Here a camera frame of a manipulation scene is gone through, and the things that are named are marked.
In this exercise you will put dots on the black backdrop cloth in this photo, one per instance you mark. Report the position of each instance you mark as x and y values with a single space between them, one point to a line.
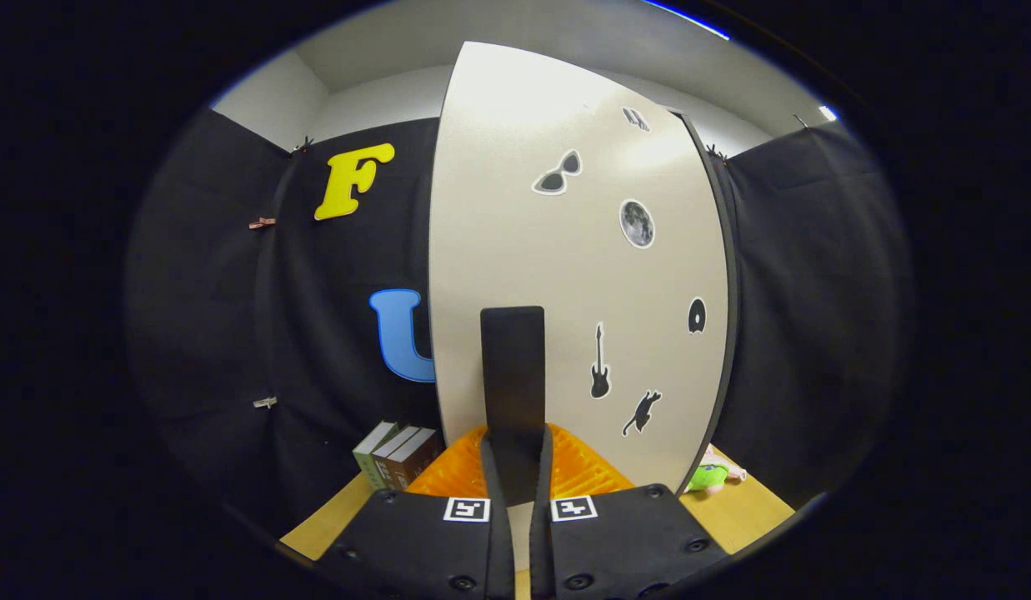
215 317

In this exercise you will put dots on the long ceiling light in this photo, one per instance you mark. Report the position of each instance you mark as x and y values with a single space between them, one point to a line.
690 17

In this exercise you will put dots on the brown book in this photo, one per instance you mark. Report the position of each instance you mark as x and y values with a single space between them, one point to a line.
419 458
392 458

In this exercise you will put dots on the small ceiling light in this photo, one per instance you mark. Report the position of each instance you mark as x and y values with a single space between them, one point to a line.
828 112

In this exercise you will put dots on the red clothes peg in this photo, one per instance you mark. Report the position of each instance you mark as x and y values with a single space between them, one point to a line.
262 223

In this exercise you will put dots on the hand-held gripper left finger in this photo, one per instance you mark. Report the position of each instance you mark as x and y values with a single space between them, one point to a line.
423 550

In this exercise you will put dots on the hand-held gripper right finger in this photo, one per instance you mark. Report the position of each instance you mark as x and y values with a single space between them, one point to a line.
623 546

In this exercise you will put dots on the green plush toy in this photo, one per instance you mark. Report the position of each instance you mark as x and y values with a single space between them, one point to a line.
705 477

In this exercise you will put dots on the green book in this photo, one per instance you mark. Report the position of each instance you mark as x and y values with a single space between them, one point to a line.
370 454

